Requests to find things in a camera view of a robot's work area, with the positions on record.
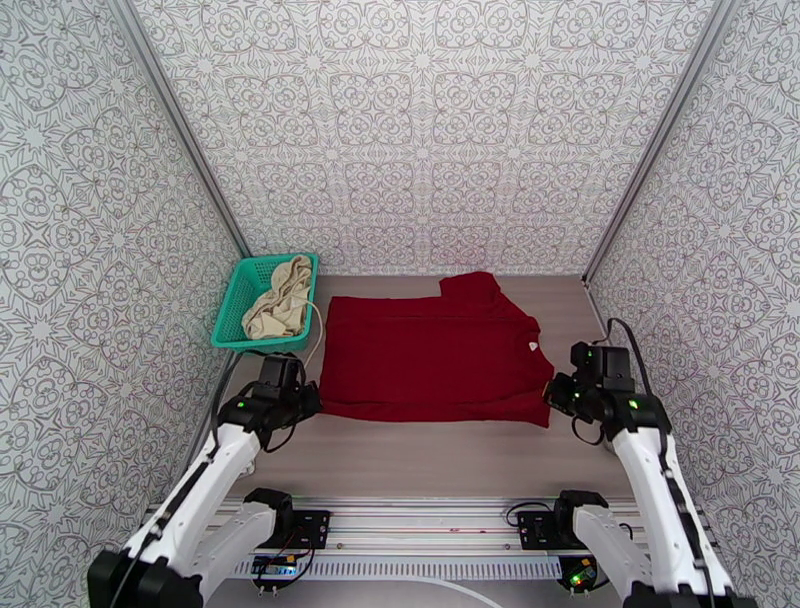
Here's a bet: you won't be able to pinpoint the left circuit board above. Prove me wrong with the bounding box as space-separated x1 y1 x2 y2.
251 554 299 581

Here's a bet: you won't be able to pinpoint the right aluminium corner post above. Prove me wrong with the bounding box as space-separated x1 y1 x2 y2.
581 0 749 287

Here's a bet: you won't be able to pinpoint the right circuit board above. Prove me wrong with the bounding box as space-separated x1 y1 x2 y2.
557 557 599 593

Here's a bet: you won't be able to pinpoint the aluminium corner post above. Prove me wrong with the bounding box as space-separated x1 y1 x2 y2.
581 0 749 287
106 0 255 259

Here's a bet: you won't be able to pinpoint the aluminium rail frame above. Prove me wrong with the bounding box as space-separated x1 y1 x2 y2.
131 493 720 559

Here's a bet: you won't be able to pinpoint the circuit board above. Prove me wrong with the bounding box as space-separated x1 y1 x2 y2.
251 554 299 581
557 557 599 593

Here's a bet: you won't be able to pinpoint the red t-shirt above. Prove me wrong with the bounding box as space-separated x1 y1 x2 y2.
318 271 556 430

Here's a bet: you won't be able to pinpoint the white slotted cable duct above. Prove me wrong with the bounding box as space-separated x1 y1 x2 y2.
231 557 564 580

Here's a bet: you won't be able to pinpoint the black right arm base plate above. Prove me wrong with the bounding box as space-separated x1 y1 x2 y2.
517 509 595 552

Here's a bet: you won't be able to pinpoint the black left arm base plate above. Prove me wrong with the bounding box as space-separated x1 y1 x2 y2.
290 509 333 550

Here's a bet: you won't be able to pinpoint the white curved cable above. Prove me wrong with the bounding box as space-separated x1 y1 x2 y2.
399 576 503 608

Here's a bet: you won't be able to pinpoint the green plastic basket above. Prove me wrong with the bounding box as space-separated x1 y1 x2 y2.
211 252 321 354

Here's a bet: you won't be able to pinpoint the left aluminium corner post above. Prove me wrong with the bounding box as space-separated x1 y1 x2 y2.
106 0 255 259

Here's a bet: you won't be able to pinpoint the beige drawstring shorts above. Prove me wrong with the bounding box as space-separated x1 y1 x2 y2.
241 254 325 371

